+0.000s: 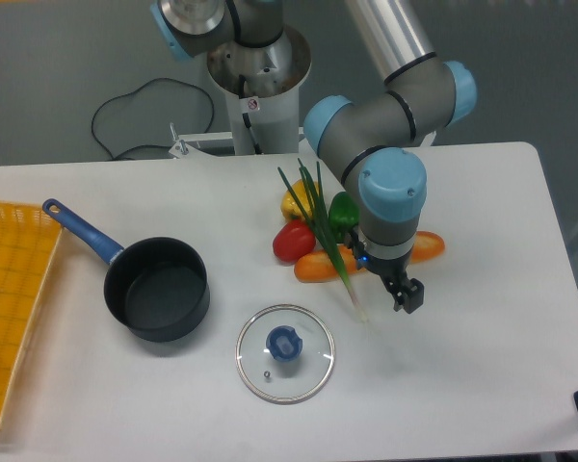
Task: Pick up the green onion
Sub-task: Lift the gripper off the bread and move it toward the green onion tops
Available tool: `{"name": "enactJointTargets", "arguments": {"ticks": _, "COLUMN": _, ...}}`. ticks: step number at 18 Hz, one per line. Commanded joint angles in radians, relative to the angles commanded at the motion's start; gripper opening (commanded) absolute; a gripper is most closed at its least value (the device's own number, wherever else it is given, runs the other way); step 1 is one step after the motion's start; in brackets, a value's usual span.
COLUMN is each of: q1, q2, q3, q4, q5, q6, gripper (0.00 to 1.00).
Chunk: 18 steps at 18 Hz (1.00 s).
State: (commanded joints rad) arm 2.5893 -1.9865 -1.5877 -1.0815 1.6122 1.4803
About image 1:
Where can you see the yellow bell pepper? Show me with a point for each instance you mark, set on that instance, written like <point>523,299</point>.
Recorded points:
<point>292,209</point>

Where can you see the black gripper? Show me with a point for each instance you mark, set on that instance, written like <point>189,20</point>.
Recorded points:
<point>389,262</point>

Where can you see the green onion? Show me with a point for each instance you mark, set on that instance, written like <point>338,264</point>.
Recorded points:
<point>319,225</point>

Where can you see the black pot with blue handle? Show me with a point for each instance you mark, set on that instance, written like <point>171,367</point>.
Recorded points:
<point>157,287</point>

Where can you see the green bell pepper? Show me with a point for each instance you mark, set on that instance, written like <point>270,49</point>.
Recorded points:
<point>343,216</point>

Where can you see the red bell pepper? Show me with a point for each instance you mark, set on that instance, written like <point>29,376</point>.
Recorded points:
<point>294,240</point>

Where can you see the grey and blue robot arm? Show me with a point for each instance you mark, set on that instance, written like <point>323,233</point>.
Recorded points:
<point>364,145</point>

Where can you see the glass lid with blue knob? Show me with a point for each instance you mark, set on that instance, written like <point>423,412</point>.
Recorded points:
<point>285,354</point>

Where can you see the yellow plastic basket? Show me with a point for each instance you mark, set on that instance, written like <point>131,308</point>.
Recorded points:
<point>29,239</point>

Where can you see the orange baguette bread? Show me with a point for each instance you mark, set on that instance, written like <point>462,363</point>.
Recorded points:
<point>316,267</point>

